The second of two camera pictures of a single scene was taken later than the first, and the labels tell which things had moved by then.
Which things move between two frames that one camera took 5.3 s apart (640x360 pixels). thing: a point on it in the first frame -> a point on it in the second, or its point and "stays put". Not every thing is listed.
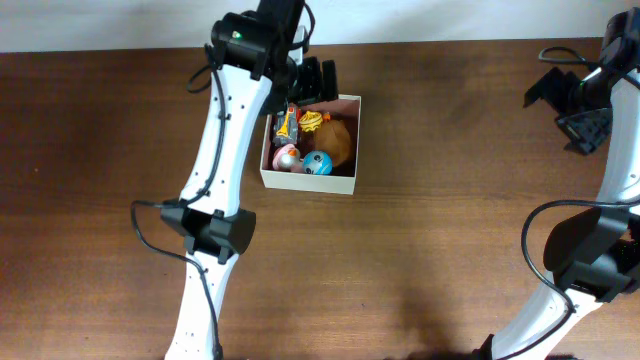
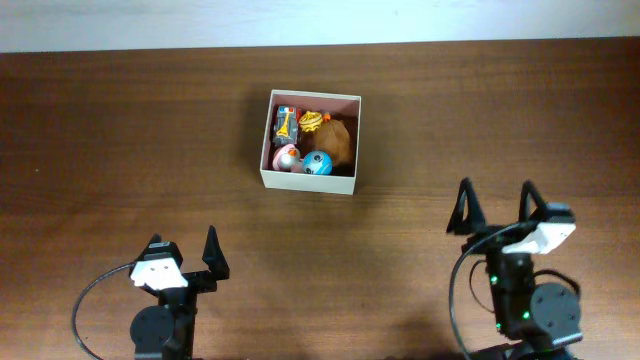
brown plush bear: (333, 137) stays put
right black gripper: (570, 107) -> (493, 239)
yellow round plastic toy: (310, 121) stays put
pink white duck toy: (287, 158) stays put
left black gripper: (314, 81) -> (195, 280)
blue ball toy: (317, 163) stays put
